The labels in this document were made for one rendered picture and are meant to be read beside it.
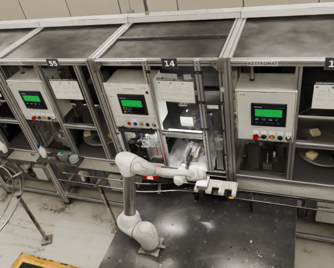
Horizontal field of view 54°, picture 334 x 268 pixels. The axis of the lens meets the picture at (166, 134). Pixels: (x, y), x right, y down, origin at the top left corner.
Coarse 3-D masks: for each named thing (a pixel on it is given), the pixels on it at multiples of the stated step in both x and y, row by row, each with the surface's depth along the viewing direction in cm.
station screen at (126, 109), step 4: (120, 100) 279; (140, 100) 272; (124, 108) 283; (128, 108) 282; (132, 108) 280; (136, 108) 279; (140, 108) 278; (124, 112) 286; (128, 112) 285; (132, 112) 283; (136, 112) 282; (140, 112) 280; (144, 112) 279
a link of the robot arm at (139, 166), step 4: (136, 160) 244; (140, 160) 244; (144, 160) 247; (132, 164) 242; (136, 164) 238; (140, 164) 238; (144, 164) 240; (148, 164) 243; (152, 164) 248; (132, 168) 241; (136, 168) 238; (140, 168) 237; (144, 168) 239; (148, 168) 242; (152, 168) 246; (132, 172) 248; (136, 172) 239; (140, 172) 239; (144, 172) 240; (148, 172) 243; (152, 172) 247
